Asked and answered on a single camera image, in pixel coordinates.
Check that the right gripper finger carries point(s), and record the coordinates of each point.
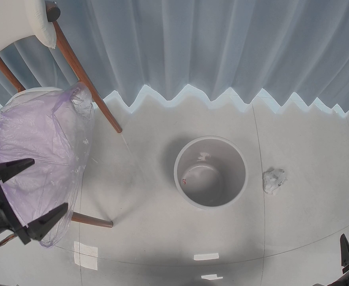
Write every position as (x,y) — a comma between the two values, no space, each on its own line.
(346,252)

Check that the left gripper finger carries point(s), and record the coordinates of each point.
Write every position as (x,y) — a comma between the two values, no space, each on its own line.
(12,168)
(45,220)

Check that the purple plastic bag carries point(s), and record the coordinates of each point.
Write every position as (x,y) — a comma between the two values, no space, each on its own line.
(28,130)

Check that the white trash bin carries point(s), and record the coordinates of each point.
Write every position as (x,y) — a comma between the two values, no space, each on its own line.
(201,180)

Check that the crumpled white paper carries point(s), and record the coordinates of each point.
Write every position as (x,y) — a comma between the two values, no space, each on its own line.
(274,180)

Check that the white chair with wooden legs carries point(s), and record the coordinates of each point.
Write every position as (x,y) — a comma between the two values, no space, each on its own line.
(7,16)

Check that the pale blue curtain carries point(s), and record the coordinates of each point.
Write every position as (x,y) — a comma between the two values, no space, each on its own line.
(192,40)

